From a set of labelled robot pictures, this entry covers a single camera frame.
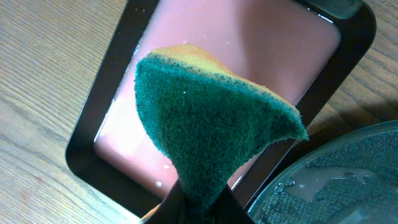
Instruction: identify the black rectangular water tray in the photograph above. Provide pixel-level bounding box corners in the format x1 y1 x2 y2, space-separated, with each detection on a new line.
65 1 376 217

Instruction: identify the round black tray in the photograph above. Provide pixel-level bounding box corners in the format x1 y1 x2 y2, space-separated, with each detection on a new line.
248 121 397 224

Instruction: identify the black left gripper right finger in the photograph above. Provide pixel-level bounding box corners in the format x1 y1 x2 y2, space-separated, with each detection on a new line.
214 185 254 224

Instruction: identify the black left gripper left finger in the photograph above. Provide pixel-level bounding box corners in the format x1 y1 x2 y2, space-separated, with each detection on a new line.
143 180 185 224

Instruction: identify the green yellow sponge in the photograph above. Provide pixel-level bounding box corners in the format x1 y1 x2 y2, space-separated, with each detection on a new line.
134 44 308 223

